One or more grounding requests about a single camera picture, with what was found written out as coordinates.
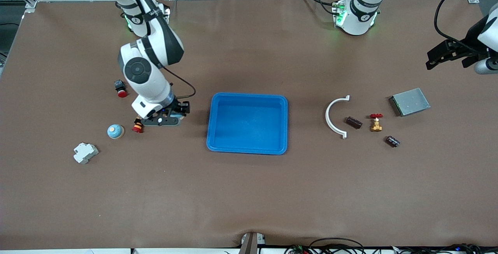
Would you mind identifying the brass valve red handle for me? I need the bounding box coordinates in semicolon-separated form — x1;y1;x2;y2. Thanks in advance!
370;113;384;132

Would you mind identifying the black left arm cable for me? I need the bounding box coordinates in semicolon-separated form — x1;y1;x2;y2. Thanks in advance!
434;0;487;46

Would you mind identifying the black cable bundle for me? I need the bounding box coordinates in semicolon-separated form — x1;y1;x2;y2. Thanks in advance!
393;243;498;254

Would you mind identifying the white circuit breaker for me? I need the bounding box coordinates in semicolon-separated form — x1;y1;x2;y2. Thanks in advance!
73;142;99;165

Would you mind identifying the white semicircular pipe clamp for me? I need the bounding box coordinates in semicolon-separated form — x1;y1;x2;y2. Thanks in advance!
325;95;350;139

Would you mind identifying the brown table cover sheet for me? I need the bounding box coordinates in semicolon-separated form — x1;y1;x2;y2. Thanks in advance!
0;0;498;250

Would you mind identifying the black looped cable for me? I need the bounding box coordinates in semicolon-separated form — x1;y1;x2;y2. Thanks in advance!
309;238;366;254

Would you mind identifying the metal edge bracket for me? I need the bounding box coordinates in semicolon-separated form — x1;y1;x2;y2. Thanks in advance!
239;232;267;254

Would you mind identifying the blue plastic tray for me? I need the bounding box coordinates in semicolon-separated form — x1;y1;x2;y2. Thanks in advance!
206;93;289;156

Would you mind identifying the silver metal module box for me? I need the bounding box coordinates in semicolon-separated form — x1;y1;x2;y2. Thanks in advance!
389;88;431;117

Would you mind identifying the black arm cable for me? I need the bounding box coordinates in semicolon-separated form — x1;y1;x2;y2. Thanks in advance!
163;67;196;100
434;0;487;46

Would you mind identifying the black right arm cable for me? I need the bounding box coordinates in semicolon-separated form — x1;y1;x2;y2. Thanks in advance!
163;67;196;100

